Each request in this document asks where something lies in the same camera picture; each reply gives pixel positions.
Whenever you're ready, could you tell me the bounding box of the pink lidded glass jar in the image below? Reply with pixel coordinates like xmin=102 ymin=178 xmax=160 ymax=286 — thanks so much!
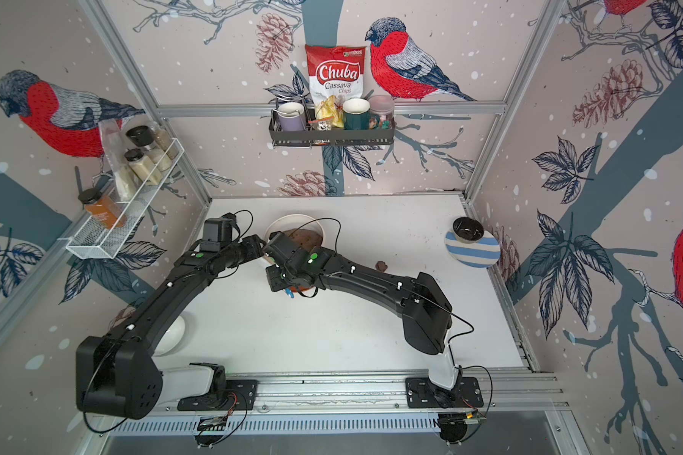
xmin=368 ymin=95 xmax=395 ymax=130

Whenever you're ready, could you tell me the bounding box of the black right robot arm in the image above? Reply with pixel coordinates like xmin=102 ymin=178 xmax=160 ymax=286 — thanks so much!
xmin=263 ymin=231 xmax=458 ymax=391

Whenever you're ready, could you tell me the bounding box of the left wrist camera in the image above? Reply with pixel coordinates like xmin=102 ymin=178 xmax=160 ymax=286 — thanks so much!
xmin=199 ymin=213 xmax=238 ymax=253

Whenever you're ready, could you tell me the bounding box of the dark metal wall shelf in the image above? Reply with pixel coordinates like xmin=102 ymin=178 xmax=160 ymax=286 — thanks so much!
xmin=269 ymin=113 xmax=396 ymax=147

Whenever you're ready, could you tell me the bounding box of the white wire spice rack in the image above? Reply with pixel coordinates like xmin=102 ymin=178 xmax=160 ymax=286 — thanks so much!
xmin=66 ymin=138 xmax=185 ymax=260

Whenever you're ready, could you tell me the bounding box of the small black bowl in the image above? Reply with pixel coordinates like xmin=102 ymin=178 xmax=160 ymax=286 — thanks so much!
xmin=453 ymin=217 xmax=485 ymax=243

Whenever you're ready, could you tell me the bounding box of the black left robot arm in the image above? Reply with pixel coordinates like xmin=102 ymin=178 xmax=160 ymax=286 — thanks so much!
xmin=76 ymin=235 xmax=265 ymax=420

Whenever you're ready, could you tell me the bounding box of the green mug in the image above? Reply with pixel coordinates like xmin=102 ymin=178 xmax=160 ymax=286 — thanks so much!
xmin=343 ymin=98 xmax=371 ymax=131

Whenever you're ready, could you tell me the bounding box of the blue striped plate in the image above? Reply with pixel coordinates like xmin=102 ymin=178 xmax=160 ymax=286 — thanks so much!
xmin=444 ymin=231 xmax=501 ymax=268

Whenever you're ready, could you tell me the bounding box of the white ceramic bowl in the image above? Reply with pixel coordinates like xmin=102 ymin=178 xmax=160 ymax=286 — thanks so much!
xmin=153 ymin=316 xmax=186 ymax=356

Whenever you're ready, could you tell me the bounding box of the tall black lid spice jar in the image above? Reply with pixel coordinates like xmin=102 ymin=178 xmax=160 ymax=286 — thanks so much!
xmin=125 ymin=125 xmax=173 ymax=173

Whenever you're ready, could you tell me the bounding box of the red Chuba chips bag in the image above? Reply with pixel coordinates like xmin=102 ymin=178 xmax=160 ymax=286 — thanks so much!
xmin=305 ymin=45 xmax=366 ymax=129

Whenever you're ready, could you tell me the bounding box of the purple mug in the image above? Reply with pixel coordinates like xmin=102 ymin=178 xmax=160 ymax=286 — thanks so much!
xmin=275 ymin=102 xmax=307 ymax=132

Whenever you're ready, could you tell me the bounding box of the clear plastic bag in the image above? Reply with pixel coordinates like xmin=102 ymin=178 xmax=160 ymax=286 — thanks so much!
xmin=99 ymin=119 xmax=140 ymax=202

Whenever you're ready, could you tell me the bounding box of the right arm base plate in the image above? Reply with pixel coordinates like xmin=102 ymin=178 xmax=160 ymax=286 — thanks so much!
xmin=405 ymin=377 xmax=485 ymax=409

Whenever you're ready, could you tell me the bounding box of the orange spice jar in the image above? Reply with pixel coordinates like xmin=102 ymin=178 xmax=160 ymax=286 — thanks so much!
xmin=78 ymin=188 xmax=125 ymax=229

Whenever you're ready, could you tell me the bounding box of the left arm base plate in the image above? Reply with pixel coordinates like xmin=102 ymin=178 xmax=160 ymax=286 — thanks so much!
xmin=178 ymin=379 xmax=259 ymax=411

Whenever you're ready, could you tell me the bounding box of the small snack packet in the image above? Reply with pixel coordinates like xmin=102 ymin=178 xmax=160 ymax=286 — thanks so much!
xmin=309 ymin=118 xmax=333 ymax=132

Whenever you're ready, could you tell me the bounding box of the cream ceramic flower pot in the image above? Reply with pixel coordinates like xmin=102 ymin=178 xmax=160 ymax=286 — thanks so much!
xmin=264 ymin=214 xmax=326 ymax=251

